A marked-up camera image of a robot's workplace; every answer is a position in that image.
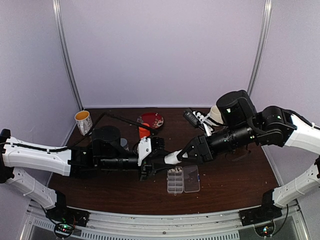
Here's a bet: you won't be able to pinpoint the white pill bottle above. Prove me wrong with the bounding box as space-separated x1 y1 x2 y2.
164 150 182 165

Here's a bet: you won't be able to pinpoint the clear plastic pill organizer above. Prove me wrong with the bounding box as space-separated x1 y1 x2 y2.
166 165 201 196

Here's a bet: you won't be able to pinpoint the orange pill bottle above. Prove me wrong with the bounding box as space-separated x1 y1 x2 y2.
138 127 151 139

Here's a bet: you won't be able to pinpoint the grey lid pill bottle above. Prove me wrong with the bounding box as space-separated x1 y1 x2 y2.
120 138 129 151

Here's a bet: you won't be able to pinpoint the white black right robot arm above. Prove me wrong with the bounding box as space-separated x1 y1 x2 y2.
173 90 320 221

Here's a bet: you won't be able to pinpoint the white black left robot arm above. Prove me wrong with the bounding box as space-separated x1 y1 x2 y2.
0 125 179 222

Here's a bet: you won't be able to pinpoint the white pills in organizer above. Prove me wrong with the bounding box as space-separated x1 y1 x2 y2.
168 167 182 174

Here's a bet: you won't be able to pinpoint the cream ribbed mug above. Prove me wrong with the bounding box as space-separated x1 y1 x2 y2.
209 105 224 124

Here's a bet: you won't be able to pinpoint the red floral plate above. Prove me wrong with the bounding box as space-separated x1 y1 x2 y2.
136 112 164 129

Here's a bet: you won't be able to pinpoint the yellow interior patterned mug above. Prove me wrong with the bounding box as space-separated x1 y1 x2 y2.
74 110 93 136

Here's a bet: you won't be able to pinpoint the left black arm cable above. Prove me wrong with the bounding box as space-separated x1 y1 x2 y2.
0 112 160 153

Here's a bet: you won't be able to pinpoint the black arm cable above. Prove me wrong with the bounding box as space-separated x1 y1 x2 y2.
0 112 160 153
287 109 320 131

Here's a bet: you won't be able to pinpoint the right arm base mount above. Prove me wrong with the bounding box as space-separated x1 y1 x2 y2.
239 203 282 239

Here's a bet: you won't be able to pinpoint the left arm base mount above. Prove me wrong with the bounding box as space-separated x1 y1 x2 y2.
41 202 90 240

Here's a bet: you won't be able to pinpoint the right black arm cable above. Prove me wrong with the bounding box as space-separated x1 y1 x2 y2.
287 109 320 131

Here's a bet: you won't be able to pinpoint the right aluminium frame post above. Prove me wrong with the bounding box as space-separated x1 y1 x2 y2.
247 0 273 97

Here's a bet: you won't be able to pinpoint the aluminium frame post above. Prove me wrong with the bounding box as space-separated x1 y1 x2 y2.
247 0 273 97
52 0 84 110

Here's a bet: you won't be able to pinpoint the left aluminium frame post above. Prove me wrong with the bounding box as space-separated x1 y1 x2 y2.
52 0 84 110

